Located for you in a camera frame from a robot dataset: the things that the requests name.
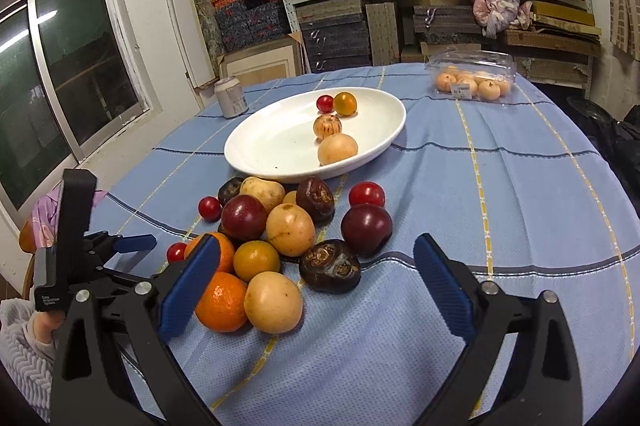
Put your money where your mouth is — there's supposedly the small yellow-orange fruit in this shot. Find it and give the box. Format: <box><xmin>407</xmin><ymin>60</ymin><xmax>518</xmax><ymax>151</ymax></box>
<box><xmin>333</xmin><ymin>92</ymin><xmax>358</xmax><ymax>117</ymax></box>

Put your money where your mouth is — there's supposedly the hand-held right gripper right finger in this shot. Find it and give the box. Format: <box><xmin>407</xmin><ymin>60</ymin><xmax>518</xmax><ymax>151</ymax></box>
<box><xmin>412</xmin><ymin>233</ymin><xmax>583</xmax><ymax>426</ymax></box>

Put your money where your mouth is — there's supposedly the blue striped tablecloth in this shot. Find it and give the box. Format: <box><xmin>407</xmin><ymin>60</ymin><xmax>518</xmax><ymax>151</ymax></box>
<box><xmin>87</xmin><ymin>63</ymin><xmax>633</xmax><ymax>426</ymax></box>

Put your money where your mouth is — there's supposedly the black bag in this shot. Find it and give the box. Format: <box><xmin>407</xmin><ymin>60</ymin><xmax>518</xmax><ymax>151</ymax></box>
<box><xmin>567</xmin><ymin>96</ymin><xmax>640</xmax><ymax>207</ymax></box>

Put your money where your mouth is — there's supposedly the person's left forearm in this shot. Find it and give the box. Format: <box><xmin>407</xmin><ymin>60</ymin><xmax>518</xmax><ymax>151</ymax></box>
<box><xmin>0</xmin><ymin>298</ymin><xmax>56</xmax><ymax>407</ymax></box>

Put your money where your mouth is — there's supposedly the dark red plum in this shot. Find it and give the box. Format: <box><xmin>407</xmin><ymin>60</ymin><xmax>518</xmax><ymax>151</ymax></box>
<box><xmin>221</xmin><ymin>194</ymin><xmax>268</xmax><ymax>243</ymax></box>
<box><xmin>340</xmin><ymin>204</ymin><xmax>394</xmax><ymax>257</ymax></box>

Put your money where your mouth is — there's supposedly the stack of blue patterned boxes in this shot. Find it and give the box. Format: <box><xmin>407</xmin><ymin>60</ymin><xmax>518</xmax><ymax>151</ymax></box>
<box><xmin>212</xmin><ymin>0</ymin><xmax>293</xmax><ymax>54</ymax></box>

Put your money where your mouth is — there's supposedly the small dark patterned fruit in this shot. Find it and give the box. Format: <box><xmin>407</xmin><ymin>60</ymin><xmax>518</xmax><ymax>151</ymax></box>
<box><xmin>217</xmin><ymin>178</ymin><xmax>246</xmax><ymax>207</ymax></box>

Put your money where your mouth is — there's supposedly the pink plastic bag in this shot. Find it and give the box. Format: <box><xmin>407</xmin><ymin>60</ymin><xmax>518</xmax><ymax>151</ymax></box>
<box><xmin>472</xmin><ymin>0</ymin><xmax>536</xmax><ymax>39</ymax></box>

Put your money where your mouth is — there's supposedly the tan round fruit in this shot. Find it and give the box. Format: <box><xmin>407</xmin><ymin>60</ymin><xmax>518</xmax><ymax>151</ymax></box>
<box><xmin>265</xmin><ymin>203</ymin><xmax>316</xmax><ymax>257</ymax></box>
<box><xmin>317</xmin><ymin>133</ymin><xmax>359</xmax><ymax>167</ymax></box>
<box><xmin>243</xmin><ymin>271</ymin><xmax>304</xmax><ymax>335</ymax></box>

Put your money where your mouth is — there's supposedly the silver drink can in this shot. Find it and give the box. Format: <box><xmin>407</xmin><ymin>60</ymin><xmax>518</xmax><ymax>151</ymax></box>
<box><xmin>214</xmin><ymin>76</ymin><xmax>249</xmax><ymax>119</ymax></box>

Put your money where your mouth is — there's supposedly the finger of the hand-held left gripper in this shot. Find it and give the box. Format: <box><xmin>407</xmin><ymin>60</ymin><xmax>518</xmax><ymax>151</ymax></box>
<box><xmin>92</xmin><ymin>263</ymin><xmax>161</xmax><ymax>301</ymax></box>
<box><xmin>84</xmin><ymin>231</ymin><xmax>157</xmax><ymax>259</ymax></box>

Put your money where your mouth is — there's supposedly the white oval plate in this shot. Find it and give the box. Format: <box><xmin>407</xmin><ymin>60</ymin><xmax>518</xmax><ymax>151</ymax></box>
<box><xmin>223</xmin><ymin>86</ymin><xmax>407</xmax><ymax>184</ymax></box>

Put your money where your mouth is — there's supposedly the white leaning board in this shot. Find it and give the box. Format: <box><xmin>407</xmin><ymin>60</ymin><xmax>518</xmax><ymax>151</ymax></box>
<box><xmin>165</xmin><ymin>0</ymin><xmax>218</xmax><ymax>89</ymax></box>

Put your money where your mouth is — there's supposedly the tan patterned fruit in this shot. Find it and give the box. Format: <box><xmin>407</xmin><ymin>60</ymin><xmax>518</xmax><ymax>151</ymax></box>
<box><xmin>313</xmin><ymin>115</ymin><xmax>343</xmax><ymax>139</ymax></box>

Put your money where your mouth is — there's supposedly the clear plastic clamshell box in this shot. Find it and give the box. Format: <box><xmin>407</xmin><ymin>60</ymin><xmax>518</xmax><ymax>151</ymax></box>
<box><xmin>425</xmin><ymin>48</ymin><xmax>517</xmax><ymax>101</ymax></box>

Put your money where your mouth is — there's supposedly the orange mandarin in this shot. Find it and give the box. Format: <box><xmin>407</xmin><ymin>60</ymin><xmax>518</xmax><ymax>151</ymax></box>
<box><xmin>194</xmin><ymin>272</ymin><xmax>250</xmax><ymax>333</ymax></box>
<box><xmin>184</xmin><ymin>232</ymin><xmax>236</xmax><ymax>277</ymax></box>

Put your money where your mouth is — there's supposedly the person's left hand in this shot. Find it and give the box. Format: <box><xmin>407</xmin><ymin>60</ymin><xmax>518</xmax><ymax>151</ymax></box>
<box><xmin>27</xmin><ymin>311</ymin><xmax>66</xmax><ymax>359</ymax></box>

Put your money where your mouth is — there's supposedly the tan oblong fruit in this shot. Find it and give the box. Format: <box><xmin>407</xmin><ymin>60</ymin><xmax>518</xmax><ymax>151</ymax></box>
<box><xmin>239</xmin><ymin>176</ymin><xmax>287</xmax><ymax>213</ymax></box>

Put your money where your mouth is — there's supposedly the wooden chair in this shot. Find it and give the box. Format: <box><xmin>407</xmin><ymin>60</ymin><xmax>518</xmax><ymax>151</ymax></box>
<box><xmin>17</xmin><ymin>216</ymin><xmax>41</xmax><ymax>301</ymax></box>

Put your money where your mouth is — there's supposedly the purple cloth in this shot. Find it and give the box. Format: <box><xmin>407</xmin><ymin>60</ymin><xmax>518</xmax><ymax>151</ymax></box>
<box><xmin>30</xmin><ymin>190</ymin><xmax>108</xmax><ymax>257</ymax></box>

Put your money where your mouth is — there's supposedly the sliding glass window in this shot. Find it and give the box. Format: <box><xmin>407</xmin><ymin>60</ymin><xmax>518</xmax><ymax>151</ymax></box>
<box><xmin>0</xmin><ymin>0</ymin><xmax>163</xmax><ymax>227</ymax></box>

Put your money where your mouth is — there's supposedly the wooden framed panel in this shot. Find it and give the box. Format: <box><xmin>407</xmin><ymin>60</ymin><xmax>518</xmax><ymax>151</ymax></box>
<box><xmin>217</xmin><ymin>33</ymin><xmax>306</xmax><ymax>86</ymax></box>

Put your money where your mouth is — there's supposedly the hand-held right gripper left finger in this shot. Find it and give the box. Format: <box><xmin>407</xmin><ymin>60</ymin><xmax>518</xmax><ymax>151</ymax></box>
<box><xmin>50</xmin><ymin>233</ymin><xmax>223</xmax><ymax>426</ymax></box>

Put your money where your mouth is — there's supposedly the dark brown patterned fruit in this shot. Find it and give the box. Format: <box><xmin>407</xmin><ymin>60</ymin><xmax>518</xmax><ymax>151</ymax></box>
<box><xmin>299</xmin><ymin>239</ymin><xmax>362</xmax><ymax>293</ymax></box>
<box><xmin>295</xmin><ymin>176</ymin><xmax>336</xmax><ymax>223</ymax></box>

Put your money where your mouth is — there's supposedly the yellow-orange round fruit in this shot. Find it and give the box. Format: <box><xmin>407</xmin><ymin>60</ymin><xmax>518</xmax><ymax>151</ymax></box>
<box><xmin>233</xmin><ymin>240</ymin><xmax>281</xmax><ymax>283</ymax></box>

